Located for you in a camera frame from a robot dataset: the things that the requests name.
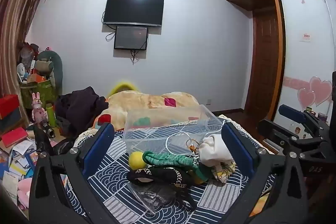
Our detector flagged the yellow pillow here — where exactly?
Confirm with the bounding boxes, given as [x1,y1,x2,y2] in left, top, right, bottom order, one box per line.
[106,79,140,97]

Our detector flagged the small black wall monitor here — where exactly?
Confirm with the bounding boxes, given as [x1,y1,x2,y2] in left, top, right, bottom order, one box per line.
[114,26,149,51]

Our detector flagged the red box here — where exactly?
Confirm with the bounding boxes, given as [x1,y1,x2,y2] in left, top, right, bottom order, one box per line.
[0,94,21,120]

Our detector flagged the blue wave-patterned bed sheet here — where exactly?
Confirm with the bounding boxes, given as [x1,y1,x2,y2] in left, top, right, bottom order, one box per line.
[64,114,274,224]

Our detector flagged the green cardboard box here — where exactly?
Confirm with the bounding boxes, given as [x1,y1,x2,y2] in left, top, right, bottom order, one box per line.
[20,79,57,109]

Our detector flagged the green knitted sock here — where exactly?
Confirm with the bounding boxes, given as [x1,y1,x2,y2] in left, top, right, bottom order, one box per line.
[142,151,211,185]

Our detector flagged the dark clothes pile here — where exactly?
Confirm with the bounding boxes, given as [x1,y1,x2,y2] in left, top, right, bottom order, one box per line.
[55,86,110,136]

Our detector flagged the black flashlight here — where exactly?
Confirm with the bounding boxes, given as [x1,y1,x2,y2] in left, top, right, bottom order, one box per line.
[39,120,56,139]

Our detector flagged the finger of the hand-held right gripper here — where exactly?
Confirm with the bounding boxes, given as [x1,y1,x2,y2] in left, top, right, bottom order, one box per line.
[257,119,324,154]
[278,104,330,135]

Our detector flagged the pink rabbit figure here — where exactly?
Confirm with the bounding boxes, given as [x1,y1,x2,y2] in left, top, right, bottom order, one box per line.
[31,92,49,125]

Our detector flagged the green bottle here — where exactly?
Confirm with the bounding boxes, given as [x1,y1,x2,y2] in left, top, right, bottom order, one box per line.
[46,103,57,128]

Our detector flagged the clear plastic storage bin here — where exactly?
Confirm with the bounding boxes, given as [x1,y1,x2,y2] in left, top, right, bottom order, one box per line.
[122,104,229,162]

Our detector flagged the long green plush toy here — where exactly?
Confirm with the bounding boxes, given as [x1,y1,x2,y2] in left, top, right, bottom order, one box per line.
[36,50,64,95]

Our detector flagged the large black wall television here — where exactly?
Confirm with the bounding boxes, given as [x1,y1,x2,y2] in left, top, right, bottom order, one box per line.
[102,0,165,28]

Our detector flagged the metal keychain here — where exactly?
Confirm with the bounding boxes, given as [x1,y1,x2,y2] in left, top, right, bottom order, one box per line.
[186,138,202,159]

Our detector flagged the black patterned sock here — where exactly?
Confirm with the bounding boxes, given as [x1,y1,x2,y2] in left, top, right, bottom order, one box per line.
[126,167,197,188]

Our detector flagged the white cloth bag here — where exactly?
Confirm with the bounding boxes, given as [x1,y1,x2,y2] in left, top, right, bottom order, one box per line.
[198,134,236,183]

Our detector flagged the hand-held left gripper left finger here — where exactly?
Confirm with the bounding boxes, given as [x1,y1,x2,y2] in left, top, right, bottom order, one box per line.
[28,122,124,224]

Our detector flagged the white sliding wardrobe door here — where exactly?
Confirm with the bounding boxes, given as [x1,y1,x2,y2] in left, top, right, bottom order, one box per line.
[273,0,336,132]

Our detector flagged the red book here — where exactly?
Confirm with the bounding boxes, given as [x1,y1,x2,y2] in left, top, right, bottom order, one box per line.
[1,127,28,147]

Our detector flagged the large pink heart sticker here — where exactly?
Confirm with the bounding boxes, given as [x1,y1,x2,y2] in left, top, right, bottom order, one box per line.
[309,76,333,107]

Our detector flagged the brown wooden door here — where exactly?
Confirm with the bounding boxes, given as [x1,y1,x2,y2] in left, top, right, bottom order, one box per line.
[245,10,280,116]

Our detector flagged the clear plastic bag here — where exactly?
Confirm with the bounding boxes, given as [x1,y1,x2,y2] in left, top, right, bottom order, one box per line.
[128,183,185,214]

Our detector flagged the yellow plush ball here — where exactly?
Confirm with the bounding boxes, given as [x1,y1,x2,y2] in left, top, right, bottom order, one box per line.
[128,152,149,171]

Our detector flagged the brown striped curtain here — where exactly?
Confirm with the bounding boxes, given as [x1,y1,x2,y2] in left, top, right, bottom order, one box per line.
[0,0,55,100]

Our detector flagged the pile of papers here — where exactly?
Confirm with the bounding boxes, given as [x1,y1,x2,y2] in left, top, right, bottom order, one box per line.
[0,139,38,212]

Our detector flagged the small pink heart sticker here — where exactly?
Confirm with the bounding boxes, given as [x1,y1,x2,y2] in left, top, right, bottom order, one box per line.
[297,88,316,110]

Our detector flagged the beige blanket with coloured patches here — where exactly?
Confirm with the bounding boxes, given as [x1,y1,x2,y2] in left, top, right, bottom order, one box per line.
[93,90,203,132]

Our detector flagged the white cable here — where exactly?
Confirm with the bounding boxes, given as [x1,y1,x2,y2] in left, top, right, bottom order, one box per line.
[165,123,224,157]

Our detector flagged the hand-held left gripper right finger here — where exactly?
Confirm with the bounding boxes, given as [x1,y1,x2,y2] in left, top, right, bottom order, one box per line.
[222,122,309,224]

